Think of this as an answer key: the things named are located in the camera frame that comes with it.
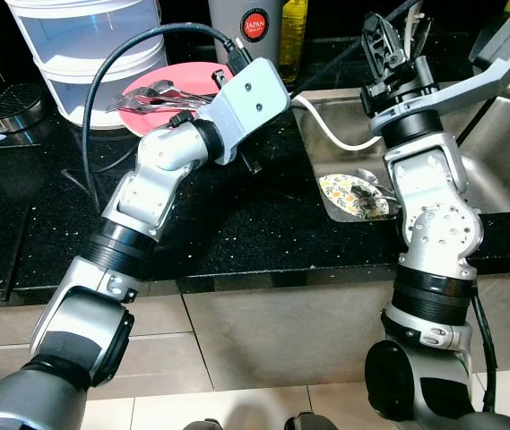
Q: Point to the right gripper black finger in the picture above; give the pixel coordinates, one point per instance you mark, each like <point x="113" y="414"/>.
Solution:
<point x="383" y="49"/>
<point x="416" y="40"/>

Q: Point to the pink plate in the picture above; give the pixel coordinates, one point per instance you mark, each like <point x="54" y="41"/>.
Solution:
<point x="192" y="76"/>

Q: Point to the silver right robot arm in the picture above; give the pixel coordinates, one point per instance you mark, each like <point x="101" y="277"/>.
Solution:
<point x="429" y="188"/>

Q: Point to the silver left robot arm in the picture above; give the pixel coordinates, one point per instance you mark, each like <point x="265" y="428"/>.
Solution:
<point x="147" y="193"/>

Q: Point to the yellow oil bottle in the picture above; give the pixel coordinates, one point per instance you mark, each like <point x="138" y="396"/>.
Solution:
<point x="295" y="36"/>

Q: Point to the floral patterned bowl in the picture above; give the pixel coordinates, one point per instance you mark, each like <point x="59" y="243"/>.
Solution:
<point x="335" y="193"/>

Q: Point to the metal cutlery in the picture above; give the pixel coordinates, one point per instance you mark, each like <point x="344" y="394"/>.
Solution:
<point x="156" y="94"/>

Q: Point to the stainless steel sink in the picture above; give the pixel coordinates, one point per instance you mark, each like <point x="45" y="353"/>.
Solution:
<point x="505" y="152"/>

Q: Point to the grey tumbler with red label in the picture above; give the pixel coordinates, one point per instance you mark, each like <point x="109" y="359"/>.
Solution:
<point x="228" y="18"/>

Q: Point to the grey cabinet front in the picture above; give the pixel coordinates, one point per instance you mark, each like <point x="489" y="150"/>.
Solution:
<point x="281" y="331"/>

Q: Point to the white plastic container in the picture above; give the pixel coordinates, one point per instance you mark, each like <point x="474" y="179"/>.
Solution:
<point x="84" y="54"/>

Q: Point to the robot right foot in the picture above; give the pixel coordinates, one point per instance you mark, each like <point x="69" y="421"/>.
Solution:
<point x="310" y="423"/>

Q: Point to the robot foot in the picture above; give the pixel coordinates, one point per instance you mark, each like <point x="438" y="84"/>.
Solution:
<point x="310" y="423"/>
<point x="203" y="425"/>

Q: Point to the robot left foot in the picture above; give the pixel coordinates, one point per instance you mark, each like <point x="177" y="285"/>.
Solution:
<point x="203" y="425"/>

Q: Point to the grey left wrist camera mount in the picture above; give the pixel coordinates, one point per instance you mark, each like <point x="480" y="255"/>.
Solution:
<point x="250" y="103"/>

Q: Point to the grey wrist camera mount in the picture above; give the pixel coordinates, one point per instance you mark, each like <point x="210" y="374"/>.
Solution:
<point x="250" y="103"/>
<point x="470" y="90"/>

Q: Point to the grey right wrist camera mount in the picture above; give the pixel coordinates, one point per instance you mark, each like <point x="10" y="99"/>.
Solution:
<point x="470" y="90"/>

